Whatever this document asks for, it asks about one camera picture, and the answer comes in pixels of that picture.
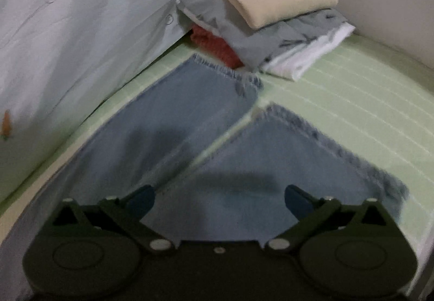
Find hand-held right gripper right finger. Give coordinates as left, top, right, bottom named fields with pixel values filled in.
left=264, top=185, right=394, bottom=254

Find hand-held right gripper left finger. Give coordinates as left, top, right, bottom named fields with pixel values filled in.
left=51, top=185, right=173, bottom=256

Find blue denim shorts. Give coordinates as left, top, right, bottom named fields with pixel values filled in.
left=61, top=53, right=409, bottom=244

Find grey printed folded garment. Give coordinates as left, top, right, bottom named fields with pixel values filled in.
left=176, top=0, right=350, bottom=72

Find white folded garment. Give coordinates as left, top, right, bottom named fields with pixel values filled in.
left=261, top=23, right=356, bottom=81

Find red folded garment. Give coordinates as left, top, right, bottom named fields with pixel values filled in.
left=189, top=25, right=245, bottom=69

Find light blue printed quilt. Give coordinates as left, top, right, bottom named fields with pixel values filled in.
left=0, top=0, right=258, bottom=301

